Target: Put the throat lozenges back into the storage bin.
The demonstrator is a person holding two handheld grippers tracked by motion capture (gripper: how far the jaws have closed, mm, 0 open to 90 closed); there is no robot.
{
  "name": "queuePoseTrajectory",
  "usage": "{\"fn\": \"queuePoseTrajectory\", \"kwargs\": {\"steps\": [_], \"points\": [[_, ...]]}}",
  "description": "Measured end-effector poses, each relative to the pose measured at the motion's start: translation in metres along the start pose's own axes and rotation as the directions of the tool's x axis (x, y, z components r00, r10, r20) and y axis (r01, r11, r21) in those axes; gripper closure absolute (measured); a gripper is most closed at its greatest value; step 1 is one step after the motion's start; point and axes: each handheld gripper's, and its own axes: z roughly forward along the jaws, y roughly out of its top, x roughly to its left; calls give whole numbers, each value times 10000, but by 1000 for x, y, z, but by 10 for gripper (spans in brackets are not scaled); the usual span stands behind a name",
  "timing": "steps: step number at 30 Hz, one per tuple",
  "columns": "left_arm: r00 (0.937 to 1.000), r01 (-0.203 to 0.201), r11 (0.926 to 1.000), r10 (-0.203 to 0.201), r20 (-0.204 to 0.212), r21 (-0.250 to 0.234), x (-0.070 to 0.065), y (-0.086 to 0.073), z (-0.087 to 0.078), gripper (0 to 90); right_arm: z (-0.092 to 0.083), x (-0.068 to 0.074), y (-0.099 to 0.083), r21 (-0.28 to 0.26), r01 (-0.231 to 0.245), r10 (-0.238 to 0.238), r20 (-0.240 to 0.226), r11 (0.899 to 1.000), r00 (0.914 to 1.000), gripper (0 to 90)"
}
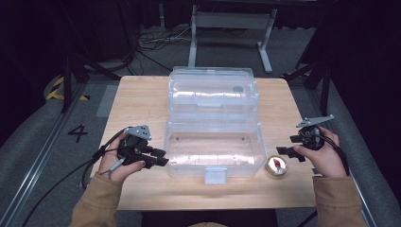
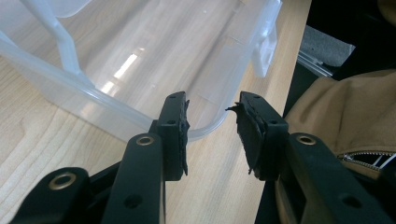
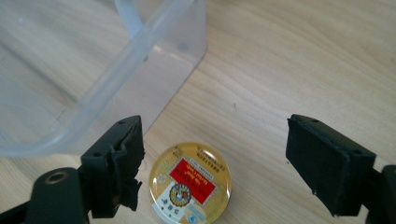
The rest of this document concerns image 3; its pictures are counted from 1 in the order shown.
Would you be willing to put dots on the clear plastic storage box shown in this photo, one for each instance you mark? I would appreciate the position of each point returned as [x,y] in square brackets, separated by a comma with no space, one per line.
[62,77]

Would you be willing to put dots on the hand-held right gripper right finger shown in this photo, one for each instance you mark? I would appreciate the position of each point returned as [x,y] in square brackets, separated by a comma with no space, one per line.
[330,168]

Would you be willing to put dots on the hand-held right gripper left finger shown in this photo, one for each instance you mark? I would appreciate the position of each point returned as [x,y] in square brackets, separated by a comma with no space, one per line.
[115,168]

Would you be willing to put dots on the round gold tin red label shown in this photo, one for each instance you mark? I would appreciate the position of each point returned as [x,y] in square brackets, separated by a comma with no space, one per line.
[190,186]

